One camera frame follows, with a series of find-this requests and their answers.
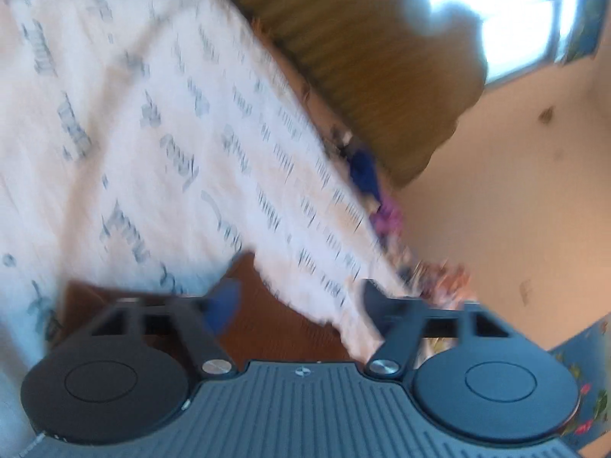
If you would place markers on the bright window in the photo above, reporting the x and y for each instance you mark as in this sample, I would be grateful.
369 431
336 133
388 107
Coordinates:
520 35

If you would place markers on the white script-print bedspread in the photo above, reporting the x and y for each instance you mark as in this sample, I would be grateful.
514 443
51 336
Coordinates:
144 144

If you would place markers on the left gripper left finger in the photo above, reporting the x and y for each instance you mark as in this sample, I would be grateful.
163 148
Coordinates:
131 368

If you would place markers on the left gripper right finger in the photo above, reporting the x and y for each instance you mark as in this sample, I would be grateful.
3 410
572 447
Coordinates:
469 372

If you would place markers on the pile of pastel clothes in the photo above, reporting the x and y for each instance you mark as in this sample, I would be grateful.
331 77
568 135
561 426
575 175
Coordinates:
442 285

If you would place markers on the purple garment on bed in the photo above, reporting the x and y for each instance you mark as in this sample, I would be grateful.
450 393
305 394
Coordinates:
387 221

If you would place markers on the blue cloth on bed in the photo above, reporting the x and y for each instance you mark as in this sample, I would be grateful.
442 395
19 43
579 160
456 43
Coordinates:
362 171

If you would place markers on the olive green padded headboard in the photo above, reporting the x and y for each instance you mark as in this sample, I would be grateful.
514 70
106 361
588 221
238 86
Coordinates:
400 73

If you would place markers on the floral print curtain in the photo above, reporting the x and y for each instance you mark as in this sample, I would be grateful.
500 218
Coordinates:
587 356

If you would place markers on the brown knit sweater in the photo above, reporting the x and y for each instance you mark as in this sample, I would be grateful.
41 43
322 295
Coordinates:
263 328

